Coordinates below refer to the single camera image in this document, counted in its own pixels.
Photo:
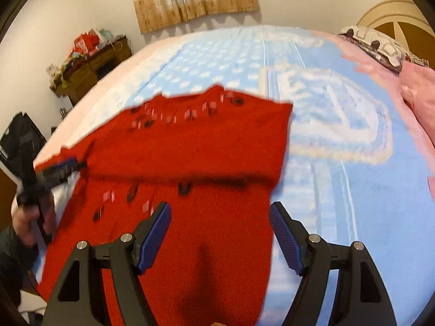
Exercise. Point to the brown wooden desk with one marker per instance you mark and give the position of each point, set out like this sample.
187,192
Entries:
85,74

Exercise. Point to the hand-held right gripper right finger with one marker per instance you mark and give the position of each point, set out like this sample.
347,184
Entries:
285,237

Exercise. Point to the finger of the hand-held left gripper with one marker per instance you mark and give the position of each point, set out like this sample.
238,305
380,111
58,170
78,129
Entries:
64,168

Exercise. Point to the blue white printed blanket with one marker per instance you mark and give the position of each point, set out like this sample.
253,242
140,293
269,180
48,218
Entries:
340,210

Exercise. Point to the red knitted sweater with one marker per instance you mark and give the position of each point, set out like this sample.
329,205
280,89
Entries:
204,142

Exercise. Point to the red plastic bag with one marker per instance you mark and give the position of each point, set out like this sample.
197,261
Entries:
85,42

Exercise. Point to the cream wooden headboard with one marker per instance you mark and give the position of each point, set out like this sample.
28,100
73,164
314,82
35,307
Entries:
390,17

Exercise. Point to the beige patterned curtain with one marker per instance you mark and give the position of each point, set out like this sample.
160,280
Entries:
193,0

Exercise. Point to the pink blanket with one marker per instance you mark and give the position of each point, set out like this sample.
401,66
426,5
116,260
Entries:
416,108

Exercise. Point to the person's left forearm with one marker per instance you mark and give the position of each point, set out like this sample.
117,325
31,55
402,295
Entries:
13,265

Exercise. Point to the pink bed sheet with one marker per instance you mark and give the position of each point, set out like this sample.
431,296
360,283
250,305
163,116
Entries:
112,74

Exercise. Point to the patterned white pillow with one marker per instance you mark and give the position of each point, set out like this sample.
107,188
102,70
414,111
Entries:
373,44

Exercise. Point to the black bag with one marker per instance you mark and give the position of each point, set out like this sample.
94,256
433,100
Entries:
20,139

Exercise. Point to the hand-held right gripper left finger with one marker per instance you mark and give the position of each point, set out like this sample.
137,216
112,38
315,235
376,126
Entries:
154,236

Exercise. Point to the person's left hand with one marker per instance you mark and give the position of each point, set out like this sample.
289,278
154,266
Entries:
23,224

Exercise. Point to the colourful clutter pile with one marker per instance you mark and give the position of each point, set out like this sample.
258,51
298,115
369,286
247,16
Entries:
66,66

